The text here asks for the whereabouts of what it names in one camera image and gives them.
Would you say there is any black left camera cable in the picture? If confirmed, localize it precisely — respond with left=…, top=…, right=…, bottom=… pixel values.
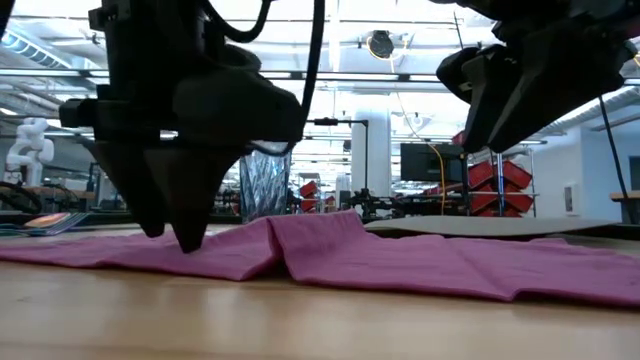
left=199, top=0, right=326, bottom=157

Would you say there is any metal shelf rack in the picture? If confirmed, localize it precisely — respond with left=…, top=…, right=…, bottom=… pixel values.
left=462, top=139, right=549, bottom=219

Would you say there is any round grey placemat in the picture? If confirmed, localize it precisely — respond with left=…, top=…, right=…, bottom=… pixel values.
left=363, top=215, right=621, bottom=239

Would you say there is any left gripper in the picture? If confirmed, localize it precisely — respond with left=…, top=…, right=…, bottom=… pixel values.
left=59, top=82, right=244, bottom=254

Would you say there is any clear faceted glass tumbler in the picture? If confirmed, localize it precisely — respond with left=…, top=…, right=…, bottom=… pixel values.
left=239, top=147, right=293, bottom=225

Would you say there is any black monitor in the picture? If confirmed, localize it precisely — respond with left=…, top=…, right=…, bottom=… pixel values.
left=399, top=142, right=469, bottom=182

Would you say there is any long white light bar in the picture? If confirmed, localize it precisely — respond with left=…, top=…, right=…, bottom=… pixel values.
left=0, top=69, right=444, bottom=83

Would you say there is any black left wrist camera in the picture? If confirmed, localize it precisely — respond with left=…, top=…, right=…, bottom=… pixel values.
left=172, top=64, right=306, bottom=154

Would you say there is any yellow cable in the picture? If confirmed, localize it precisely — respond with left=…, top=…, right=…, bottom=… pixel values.
left=424, top=142, right=447, bottom=216

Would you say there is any magenta cloth napkin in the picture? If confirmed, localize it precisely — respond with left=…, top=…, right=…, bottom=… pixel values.
left=0, top=209, right=640, bottom=308

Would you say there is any black gantry stand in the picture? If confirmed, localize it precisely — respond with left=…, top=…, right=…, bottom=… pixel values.
left=304, top=117, right=370, bottom=201

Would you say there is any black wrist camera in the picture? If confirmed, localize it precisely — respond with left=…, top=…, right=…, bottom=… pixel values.
left=172, top=64, right=306, bottom=154
left=437, top=47, right=482, bottom=104

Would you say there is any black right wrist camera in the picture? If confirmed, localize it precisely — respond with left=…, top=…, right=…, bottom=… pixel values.
left=437, top=47, right=482, bottom=104

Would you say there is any thick black cable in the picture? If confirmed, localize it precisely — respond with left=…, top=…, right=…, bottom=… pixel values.
left=598, top=94, right=634, bottom=224

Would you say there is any black cable reel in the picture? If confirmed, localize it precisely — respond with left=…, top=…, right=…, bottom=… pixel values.
left=368, top=29, right=395, bottom=60

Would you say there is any wooden desk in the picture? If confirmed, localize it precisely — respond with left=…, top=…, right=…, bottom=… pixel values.
left=609, top=190, right=640, bottom=225

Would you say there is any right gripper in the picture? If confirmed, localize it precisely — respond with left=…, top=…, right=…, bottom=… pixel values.
left=462, top=9, right=640, bottom=154

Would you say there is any white round pillar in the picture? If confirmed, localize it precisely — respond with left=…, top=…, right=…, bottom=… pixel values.
left=351, top=107, right=393, bottom=199

